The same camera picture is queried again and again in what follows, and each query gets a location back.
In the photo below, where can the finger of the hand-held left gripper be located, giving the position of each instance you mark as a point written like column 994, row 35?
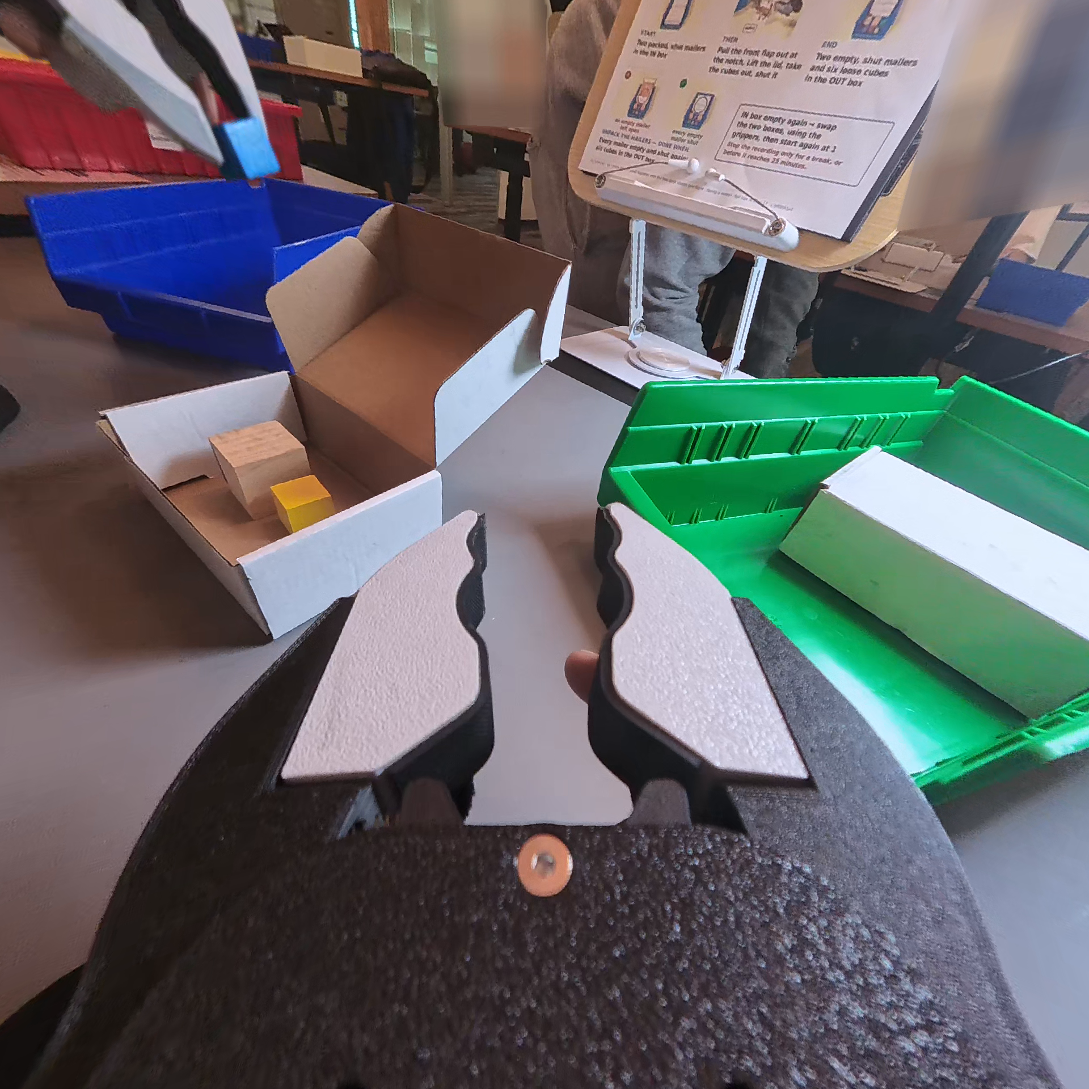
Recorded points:
column 230, row 59
column 145, row 76

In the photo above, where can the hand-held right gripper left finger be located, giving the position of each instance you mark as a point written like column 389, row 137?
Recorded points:
column 391, row 664

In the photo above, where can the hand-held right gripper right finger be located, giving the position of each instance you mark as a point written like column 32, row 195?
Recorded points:
column 698, row 664

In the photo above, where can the blue cube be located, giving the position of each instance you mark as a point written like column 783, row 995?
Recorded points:
column 248, row 151

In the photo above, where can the white cardboard mailer box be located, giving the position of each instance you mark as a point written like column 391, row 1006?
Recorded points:
column 357, row 527

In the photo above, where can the yellow cube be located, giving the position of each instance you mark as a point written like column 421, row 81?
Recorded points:
column 302, row 506

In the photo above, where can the large wooden cube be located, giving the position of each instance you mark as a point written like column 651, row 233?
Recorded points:
column 255, row 464

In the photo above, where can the small white box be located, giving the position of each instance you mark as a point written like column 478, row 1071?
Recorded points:
column 323, row 55

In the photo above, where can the closed white cardboard box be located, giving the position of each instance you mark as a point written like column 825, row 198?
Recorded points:
column 936, row 561

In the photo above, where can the person's right hand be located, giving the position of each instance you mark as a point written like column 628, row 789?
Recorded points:
column 582, row 676

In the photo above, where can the green plastic bin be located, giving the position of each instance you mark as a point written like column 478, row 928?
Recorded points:
column 766, row 612

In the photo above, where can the red plastic bin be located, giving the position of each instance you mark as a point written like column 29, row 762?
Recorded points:
column 51, row 128

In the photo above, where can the wooden background table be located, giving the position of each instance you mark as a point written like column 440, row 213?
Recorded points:
column 374, row 83

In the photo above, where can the blue plastic bin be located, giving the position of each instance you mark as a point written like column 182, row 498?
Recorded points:
column 170, row 255

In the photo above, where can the white document stand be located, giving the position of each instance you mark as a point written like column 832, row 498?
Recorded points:
column 664, row 356

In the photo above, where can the wooden background desk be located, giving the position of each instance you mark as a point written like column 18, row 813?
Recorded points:
column 1021, row 328

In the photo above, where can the small blue bin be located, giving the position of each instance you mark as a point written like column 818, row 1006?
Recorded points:
column 1034, row 293

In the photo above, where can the printed instruction sheet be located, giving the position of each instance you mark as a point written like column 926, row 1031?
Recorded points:
column 766, row 102

